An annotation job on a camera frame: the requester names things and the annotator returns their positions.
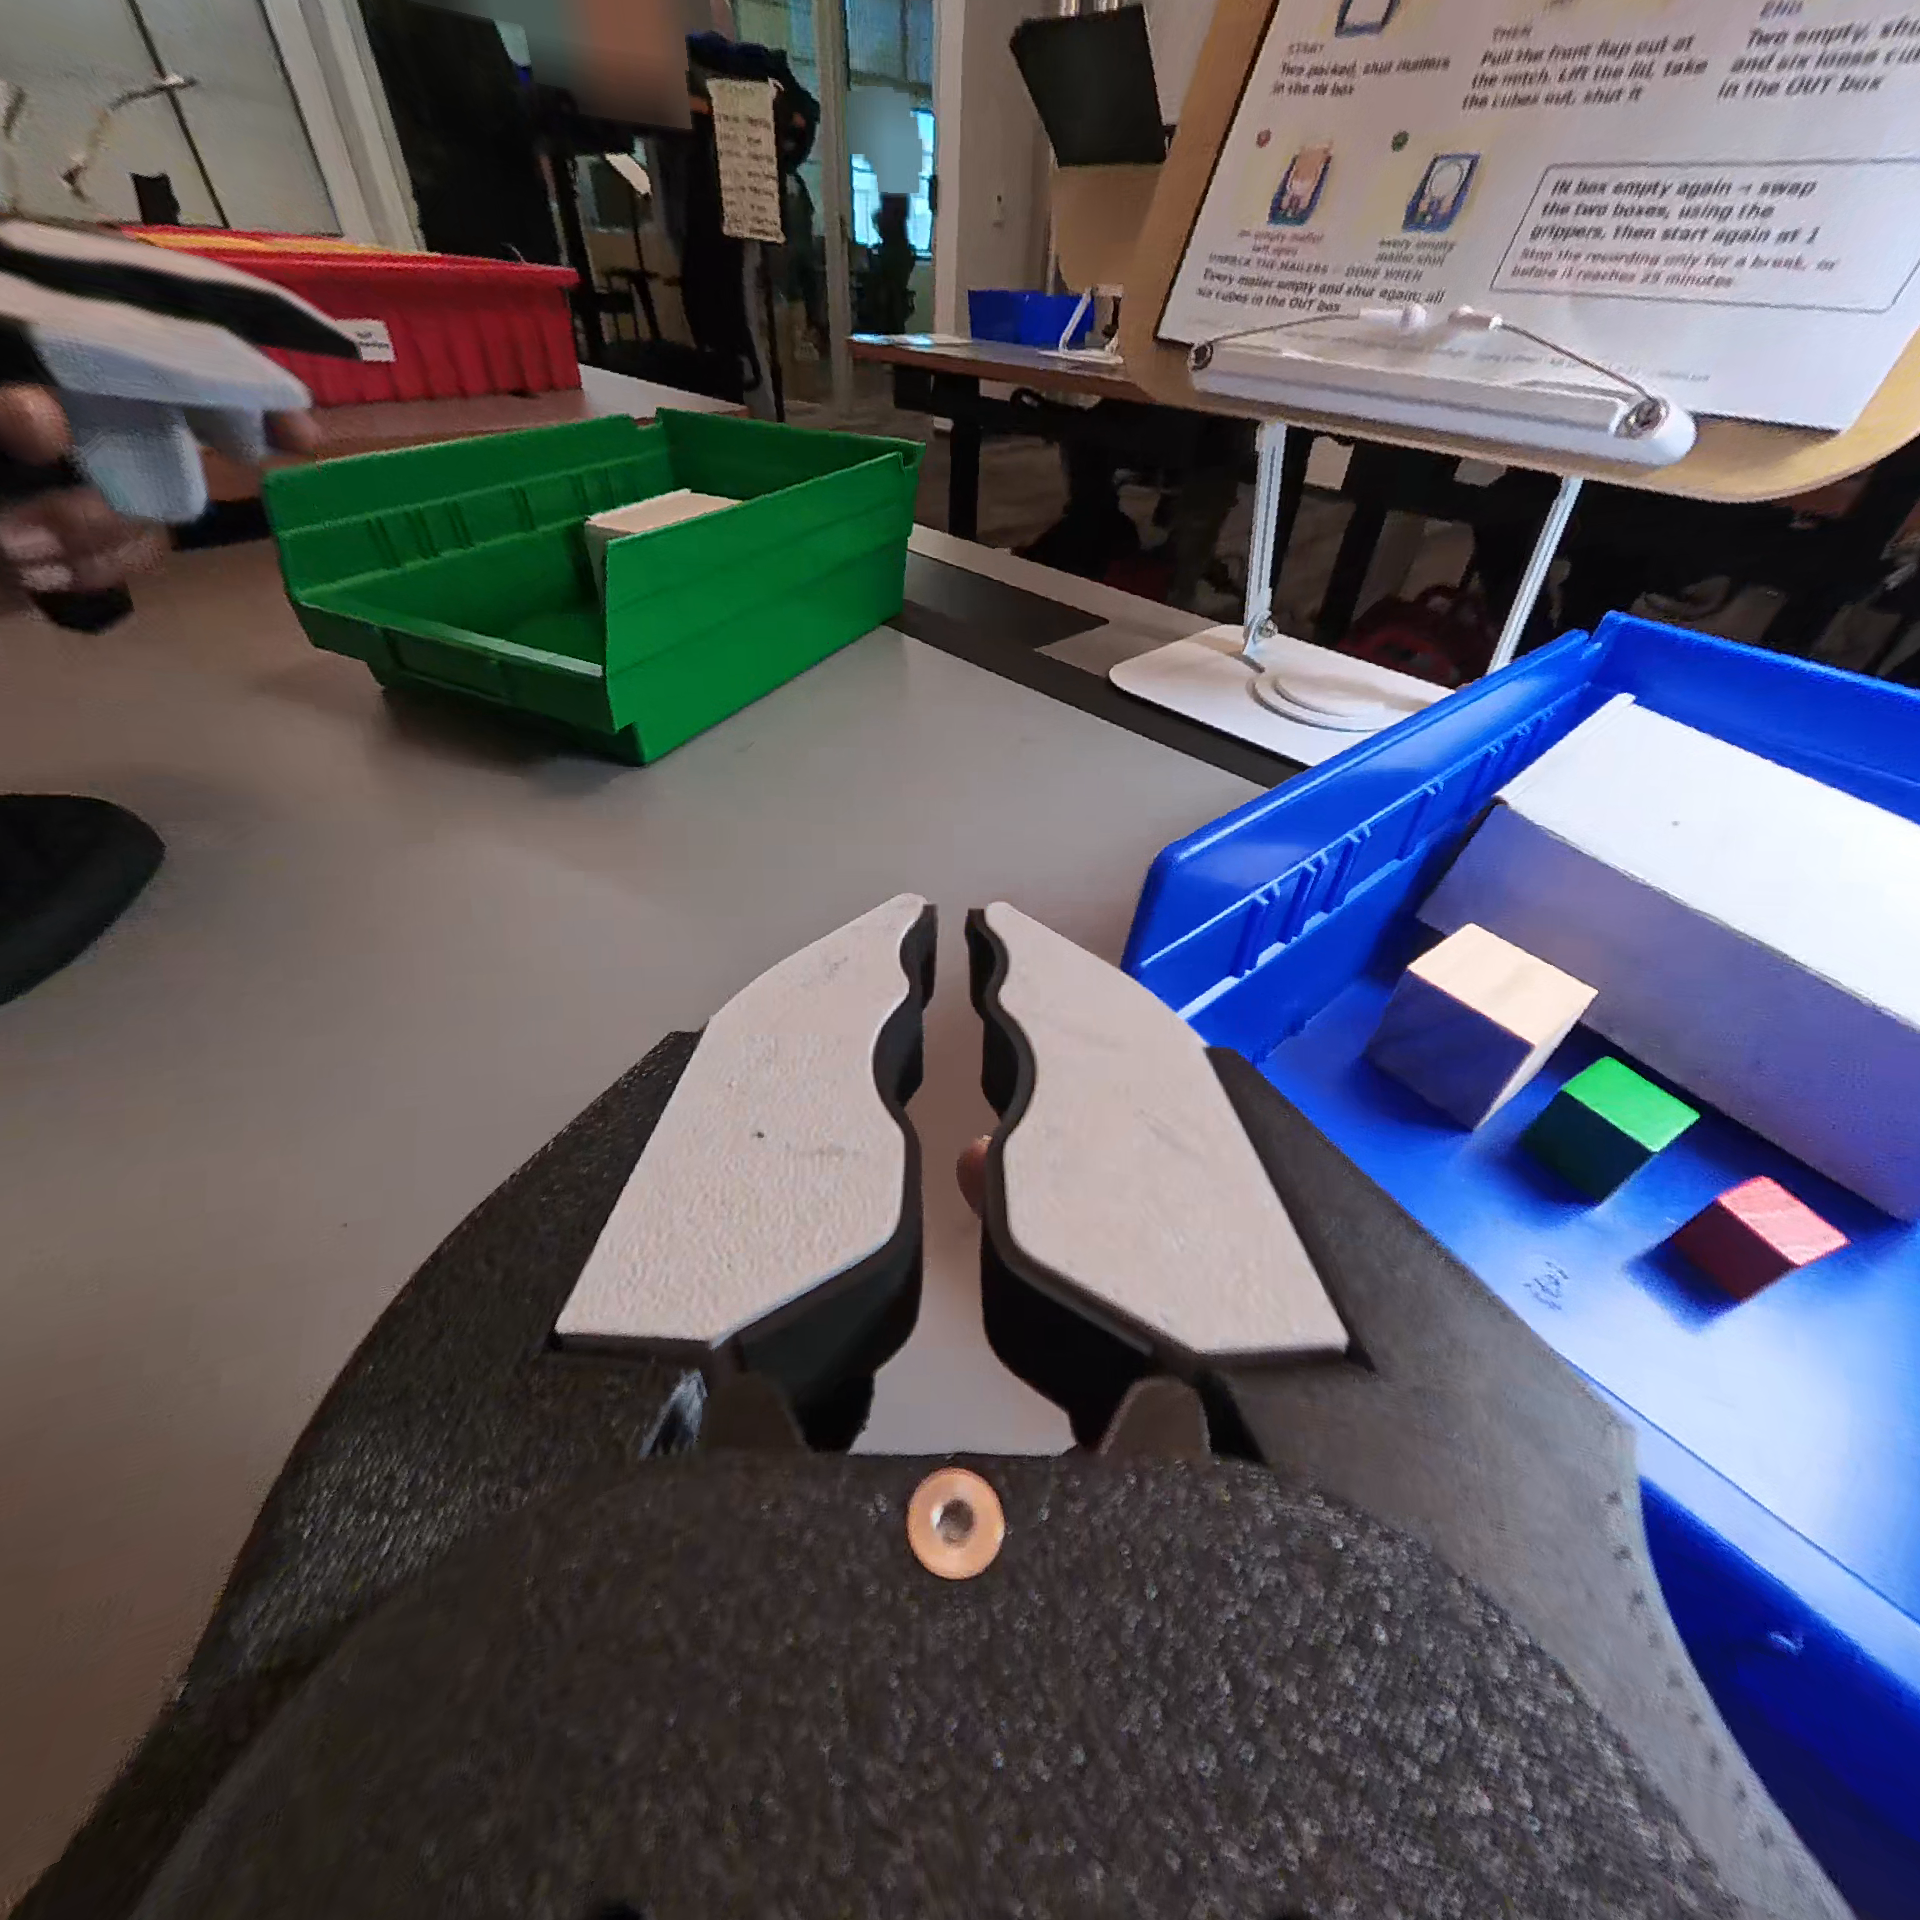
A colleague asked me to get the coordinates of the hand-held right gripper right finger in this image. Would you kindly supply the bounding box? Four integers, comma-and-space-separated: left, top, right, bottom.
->
964, 903, 1355, 1391

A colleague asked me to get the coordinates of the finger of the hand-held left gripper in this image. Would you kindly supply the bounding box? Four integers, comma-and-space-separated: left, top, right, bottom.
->
0, 292, 313, 524
0, 217, 361, 362

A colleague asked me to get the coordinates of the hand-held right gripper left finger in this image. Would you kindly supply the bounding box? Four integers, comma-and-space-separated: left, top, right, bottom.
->
555, 897, 940, 1383

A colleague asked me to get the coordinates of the plain wooden cube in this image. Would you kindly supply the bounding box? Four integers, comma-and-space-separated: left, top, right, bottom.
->
1364, 921, 1601, 1129

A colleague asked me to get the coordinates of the green wooden cube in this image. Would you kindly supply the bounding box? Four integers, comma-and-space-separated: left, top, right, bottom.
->
1522, 1054, 1700, 1202

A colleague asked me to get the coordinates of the green plastic bin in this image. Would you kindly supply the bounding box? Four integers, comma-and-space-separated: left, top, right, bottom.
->
263, 408, 927, 769

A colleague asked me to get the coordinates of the white cardboard mailer box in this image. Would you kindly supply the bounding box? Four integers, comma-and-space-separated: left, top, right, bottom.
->
1417, 692, 1920, 1225
582, 488, 740, 591

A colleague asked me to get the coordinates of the red wooden cube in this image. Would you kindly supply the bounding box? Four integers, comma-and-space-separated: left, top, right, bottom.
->
1670, 1176, 1851, 1302

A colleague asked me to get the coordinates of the grey desk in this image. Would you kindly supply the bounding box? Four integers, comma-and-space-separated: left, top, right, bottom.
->
0, 516, 1307, 1894

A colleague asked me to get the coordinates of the person's left hand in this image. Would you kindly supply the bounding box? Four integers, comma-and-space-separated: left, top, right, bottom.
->
0, 382, 170, 606

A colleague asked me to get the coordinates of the wooden table under crate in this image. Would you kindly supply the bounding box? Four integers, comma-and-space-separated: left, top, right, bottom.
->
195, 368, 751, 505

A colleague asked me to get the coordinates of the red plastic crate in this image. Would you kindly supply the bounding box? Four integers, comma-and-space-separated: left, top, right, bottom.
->
118, 224, 585, 409

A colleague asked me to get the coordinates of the black chair armrest pad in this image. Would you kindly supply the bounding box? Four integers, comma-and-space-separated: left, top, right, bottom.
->
0, 791, 167, 1010

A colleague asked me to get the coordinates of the red backpack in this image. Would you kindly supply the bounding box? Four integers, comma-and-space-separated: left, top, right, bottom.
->
1335, 586, 1501, 683

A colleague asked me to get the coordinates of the white paper sign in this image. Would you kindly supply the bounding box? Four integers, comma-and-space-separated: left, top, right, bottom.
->
703, 79, 787, 248

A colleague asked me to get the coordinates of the wooden board document stand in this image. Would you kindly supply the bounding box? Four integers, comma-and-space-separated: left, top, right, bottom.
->
1107, 0, 1920, 771

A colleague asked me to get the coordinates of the small blue plastic bin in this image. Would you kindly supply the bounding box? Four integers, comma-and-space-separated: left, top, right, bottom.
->
967, 289, 1099, 358

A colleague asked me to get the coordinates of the black monitor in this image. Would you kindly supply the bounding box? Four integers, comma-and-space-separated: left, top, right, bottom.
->
1007, 4, 1172, 170

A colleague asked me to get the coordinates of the printed instruction sheet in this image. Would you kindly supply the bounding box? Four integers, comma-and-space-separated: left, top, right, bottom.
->
1155, 0, 1920, 441

